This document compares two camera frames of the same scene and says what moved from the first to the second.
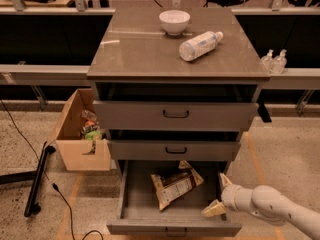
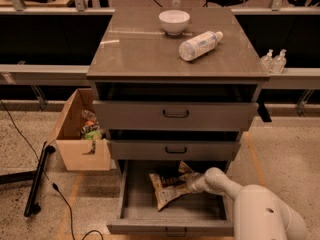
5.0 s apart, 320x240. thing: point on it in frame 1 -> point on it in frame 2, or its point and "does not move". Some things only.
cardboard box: [66, 133] does not move
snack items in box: [91, 129] does not move
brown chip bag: [173, 185] does not move
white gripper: [230, 196] -> [192, 183]
